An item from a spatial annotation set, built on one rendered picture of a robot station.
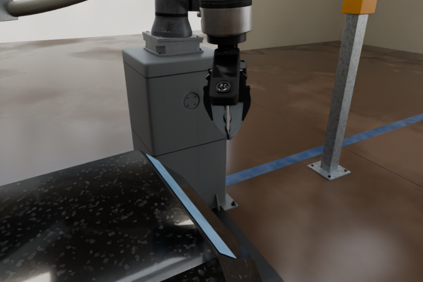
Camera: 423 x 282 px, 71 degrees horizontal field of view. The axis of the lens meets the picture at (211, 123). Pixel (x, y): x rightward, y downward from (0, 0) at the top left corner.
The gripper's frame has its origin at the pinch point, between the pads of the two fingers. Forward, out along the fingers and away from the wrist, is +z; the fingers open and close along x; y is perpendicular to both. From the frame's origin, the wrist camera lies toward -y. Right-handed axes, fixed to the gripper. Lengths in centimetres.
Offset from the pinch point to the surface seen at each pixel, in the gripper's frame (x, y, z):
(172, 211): 6.9, -19.7, 2.1
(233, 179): 7, 101, 91
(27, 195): 31.5, -18.9, 1.2
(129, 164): 18.6, -7.6, 2.5
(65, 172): 29.1, -11.8, 1.7
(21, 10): 40.4, 4.4, -24.9
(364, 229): -62, 66, 92
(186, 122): 25, 66, 32
